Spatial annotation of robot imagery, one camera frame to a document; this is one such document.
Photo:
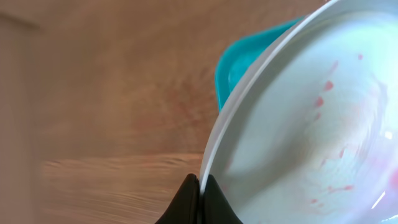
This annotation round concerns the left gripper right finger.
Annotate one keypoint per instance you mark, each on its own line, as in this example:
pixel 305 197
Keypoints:
pixel 215 208

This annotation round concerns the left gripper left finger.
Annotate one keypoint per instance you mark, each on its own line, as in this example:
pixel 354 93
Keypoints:
pixel 183 209

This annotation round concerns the light blue plate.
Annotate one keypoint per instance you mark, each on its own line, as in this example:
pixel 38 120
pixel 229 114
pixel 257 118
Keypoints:
pixel 309 133

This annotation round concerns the teal plastic tray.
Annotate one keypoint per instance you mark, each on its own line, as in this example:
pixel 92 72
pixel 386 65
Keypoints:
pixel 237 58

